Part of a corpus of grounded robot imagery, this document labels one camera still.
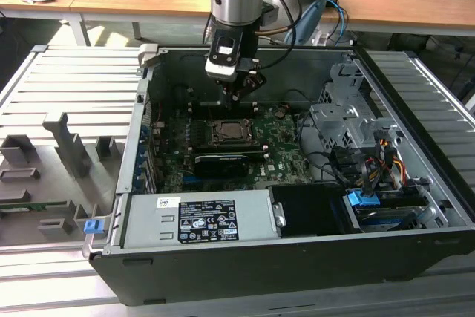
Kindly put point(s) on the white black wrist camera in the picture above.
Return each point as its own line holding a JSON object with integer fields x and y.
{"x": 222, "y": 68}

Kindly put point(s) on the hard disk in blue carrier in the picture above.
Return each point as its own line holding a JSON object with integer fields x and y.
{"x": 363, "y": 198}

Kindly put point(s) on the black RAM slot white clips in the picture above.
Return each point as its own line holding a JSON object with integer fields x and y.
{"x": 266, "y": 154}
{"x": 255, "y": 110}
{"x": 254, "y": 104}
{"x": 265, "y": 146}

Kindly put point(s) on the grey plastic case latch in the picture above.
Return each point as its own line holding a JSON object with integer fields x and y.
{"x": 146, "y": 55}

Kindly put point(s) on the CPU socket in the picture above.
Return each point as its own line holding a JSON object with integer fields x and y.
{"x": 232, "y": 142}

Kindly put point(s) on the green motherboard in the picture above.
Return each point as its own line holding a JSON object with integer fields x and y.
{"x": 282, "y": 161}

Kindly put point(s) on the silver green CPU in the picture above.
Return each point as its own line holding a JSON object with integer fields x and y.
{"x": 234, "y": 131}

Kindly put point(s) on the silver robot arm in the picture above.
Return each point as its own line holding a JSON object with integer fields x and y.
{"x": 237, "y": 1}

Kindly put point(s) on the blue plastic latch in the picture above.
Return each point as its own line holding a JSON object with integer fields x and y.
{"x": 92, "y": 226}

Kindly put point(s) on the metal disk bay cage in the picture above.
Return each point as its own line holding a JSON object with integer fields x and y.
{"x": 334, "y": 120}

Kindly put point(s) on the grey power supply unit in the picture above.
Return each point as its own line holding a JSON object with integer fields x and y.
{"x": 148, "y": 220}

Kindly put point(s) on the green RAM stick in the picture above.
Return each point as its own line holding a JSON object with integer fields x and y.
{"x": 37, "y": 205}

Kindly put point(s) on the grey parts rack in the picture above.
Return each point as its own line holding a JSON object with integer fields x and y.
{"x": 70, "y": 146}

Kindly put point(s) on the black plastic shroud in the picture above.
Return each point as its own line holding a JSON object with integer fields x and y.
{"x": 308, "y": 209}

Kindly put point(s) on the graphics card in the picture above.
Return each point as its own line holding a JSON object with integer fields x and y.
{"x": 222, "y": 166}

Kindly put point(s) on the black grey PC case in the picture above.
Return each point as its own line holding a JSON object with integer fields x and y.
{"x": 259, "y": 276}

